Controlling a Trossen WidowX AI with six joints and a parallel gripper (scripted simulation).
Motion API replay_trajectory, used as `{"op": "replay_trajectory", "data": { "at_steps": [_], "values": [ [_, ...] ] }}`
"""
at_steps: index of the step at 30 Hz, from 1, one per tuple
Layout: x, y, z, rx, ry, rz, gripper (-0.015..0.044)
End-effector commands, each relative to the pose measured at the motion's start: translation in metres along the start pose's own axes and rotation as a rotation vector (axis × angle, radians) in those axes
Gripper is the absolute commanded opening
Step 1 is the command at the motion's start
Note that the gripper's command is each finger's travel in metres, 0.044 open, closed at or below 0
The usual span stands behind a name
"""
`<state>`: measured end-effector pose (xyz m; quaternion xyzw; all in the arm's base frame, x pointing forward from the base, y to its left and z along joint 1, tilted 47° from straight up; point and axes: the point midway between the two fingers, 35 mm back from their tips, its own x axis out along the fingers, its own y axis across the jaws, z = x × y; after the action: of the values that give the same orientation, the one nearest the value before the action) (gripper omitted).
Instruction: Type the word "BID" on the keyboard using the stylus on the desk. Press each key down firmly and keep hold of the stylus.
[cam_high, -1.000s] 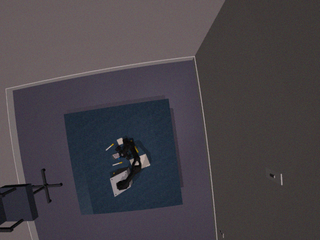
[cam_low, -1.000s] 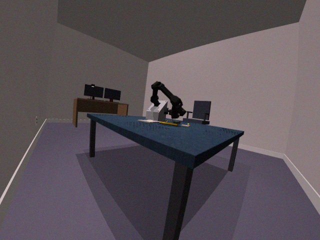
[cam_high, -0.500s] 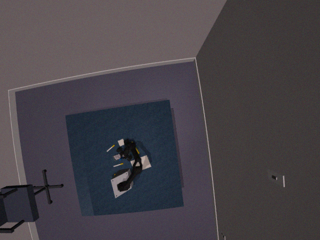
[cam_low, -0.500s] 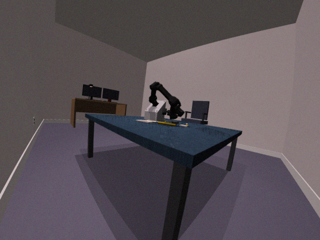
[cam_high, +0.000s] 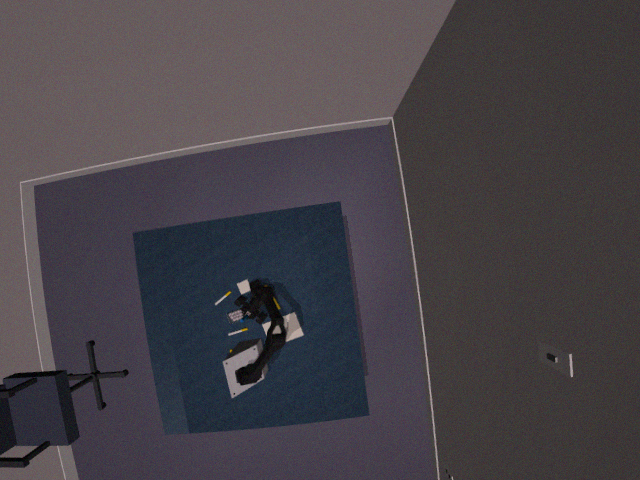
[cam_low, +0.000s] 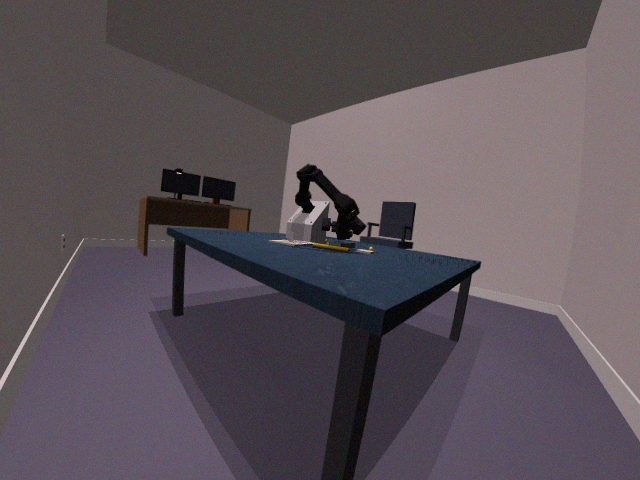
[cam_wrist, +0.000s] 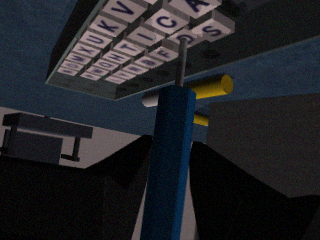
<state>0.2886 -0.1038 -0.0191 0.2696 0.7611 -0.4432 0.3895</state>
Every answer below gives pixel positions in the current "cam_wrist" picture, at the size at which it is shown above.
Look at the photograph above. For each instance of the blue stylus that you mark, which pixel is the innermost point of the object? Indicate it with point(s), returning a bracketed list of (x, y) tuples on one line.
[(169, 162)]

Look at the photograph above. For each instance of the keyboard with white letter keys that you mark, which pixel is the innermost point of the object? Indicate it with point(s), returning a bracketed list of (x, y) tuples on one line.
[(115, 49)]

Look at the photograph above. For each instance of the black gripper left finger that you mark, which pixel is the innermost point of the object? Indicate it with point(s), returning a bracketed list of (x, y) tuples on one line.
[(49, 201)]

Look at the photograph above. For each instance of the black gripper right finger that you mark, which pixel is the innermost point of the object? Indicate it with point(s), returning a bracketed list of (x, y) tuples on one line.
[(231, 204)]

